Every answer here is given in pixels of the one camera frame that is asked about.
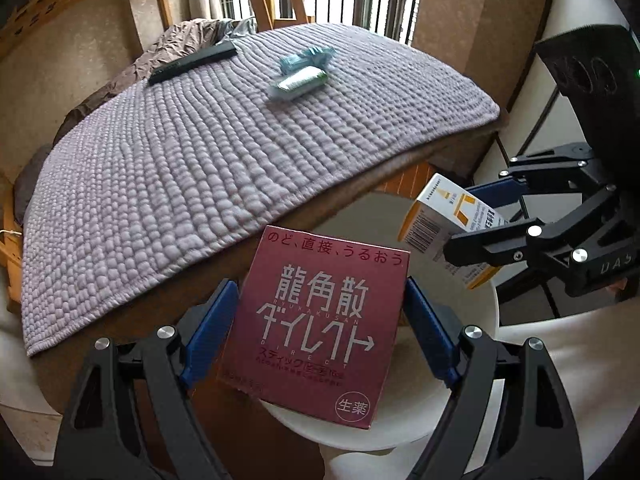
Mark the green foil packet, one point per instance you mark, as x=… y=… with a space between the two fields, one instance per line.
x=300 y=82

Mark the black remote control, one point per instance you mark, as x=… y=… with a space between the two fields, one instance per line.
x=192 y=62

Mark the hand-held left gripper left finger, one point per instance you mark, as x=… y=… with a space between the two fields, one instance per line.
x=215 y=320

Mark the white round bin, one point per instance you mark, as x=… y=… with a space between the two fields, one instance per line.
x=400 y=410

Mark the teal plastic wrapper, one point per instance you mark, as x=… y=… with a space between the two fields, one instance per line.
x=307 y=57

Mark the wooden table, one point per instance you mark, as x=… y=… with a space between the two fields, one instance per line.
x=440 y=152

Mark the lavender quilted mat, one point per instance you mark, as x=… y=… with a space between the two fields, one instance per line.
x=200 y=160

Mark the maroon cardboard box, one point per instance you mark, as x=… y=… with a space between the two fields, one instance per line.
x=315 y=320

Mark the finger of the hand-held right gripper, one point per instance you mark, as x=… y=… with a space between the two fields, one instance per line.
x=490 y=247
x=550 y=160

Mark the brown jacket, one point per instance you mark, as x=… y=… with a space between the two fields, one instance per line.
x=175 y=40

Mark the white and yellow box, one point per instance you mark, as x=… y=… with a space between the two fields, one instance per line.
x=435 y=210

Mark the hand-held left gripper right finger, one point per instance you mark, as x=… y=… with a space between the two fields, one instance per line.
x=430 y=327

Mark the balcony railing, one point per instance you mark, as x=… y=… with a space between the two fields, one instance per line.
x=370 y=0

